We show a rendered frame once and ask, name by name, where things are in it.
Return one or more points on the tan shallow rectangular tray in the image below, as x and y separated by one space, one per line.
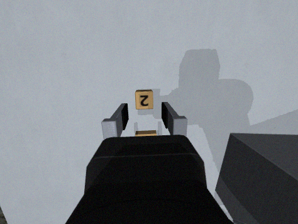
146 133

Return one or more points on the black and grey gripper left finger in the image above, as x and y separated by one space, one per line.
113 126

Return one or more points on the tan wooden cube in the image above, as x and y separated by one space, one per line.
144 99

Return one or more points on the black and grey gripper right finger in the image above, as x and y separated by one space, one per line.
177 125

